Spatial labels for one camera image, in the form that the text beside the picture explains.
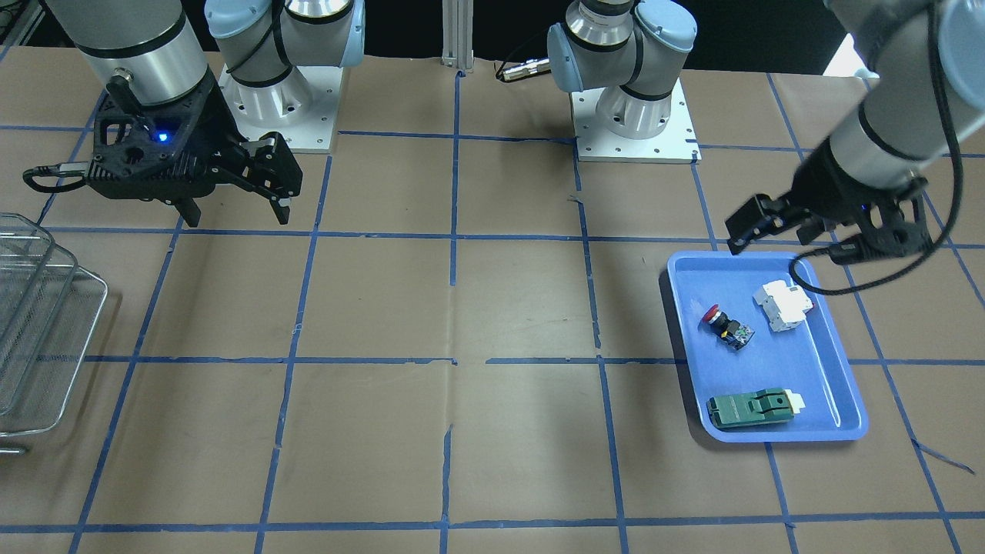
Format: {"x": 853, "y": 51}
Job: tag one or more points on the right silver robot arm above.
{"x": 154, "y": 43}

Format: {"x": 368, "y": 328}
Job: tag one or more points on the green terminal block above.
{"x": 764, "y": 407}

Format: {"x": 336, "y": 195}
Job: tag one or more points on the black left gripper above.
{"x": 825, "y": 181}

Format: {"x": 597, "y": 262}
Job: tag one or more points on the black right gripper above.
{"x": 218, "y": 125}

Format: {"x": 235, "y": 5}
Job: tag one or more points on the red emergency push button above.
{"x": 731, "y": 332}

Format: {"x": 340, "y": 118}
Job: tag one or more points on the silver wire mesh shelf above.
{"x": 50, "y": 305}

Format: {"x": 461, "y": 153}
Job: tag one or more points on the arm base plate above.
{"x": 303, "y": 108}
{"x": 611, "y": 126}

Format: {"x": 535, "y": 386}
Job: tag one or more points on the aluminium frame post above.
{"x": 457, "y": 18}

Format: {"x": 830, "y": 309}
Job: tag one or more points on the blue plastic tray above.
{"x": 809, "y": 359}

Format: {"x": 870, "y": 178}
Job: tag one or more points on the white circuit breaker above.
{"x": 785, "y": 305}

